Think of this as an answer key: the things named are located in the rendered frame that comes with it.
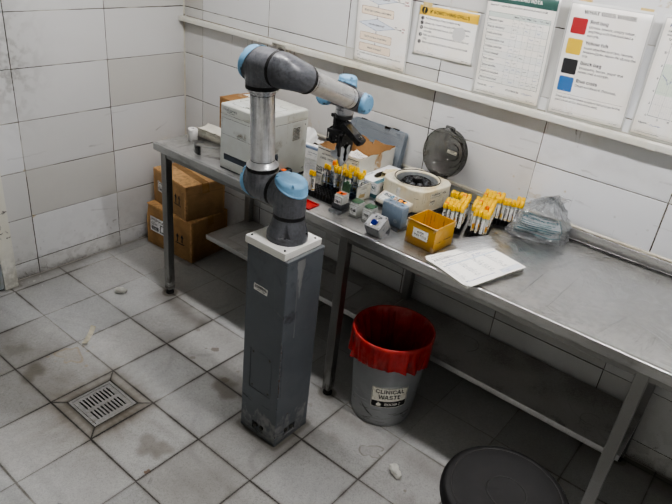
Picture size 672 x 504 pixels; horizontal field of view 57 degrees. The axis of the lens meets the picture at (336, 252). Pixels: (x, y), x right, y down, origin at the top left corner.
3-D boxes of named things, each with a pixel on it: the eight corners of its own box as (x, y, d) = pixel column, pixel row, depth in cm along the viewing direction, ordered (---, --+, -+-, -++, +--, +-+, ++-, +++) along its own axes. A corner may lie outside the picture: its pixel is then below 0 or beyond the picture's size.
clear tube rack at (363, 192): (319, 188, 274) (320, 172, 270) (333, 182, 281) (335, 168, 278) (355, 203, 263) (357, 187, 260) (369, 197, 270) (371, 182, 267)
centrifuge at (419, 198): (367, 200, 267) (370, 174, 261) (412, 188, 285) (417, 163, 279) (408, 222, 252) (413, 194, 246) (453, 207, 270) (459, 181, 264)
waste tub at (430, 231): (403, 240, 237) (407, 217, 232) (423, 231, 246) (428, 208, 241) (431, 254, 229) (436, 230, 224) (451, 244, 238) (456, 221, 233)
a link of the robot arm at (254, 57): (266, 210, 218) (266, 53, 190) (236, 197, 226) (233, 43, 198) (289, 200, 226) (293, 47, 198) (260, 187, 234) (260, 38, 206)
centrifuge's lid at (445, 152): (429, 119, 270) (440, 119, 275) (415, 173, 280) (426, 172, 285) (468, 133, 257) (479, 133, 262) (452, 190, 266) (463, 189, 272)
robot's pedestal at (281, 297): (273, 447, 254) (287, 263, 213) (240, 422, 264) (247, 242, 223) (306, 422, 268) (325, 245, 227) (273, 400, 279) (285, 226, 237)
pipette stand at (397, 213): (377, 223, 248) (381, 200, 243) (388, 219, 253) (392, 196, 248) (396, 232, 242) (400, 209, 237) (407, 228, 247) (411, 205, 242)
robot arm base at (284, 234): (281, 250, 214) (284, 224, 210) (258, 232, 224) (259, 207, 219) (316, 241, 223) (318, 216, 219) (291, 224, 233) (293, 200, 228)
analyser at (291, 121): (219, 166, 284) (219, 102, 270) (261, 154, 303) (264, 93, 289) (266, 187, 268) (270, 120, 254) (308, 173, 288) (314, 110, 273)
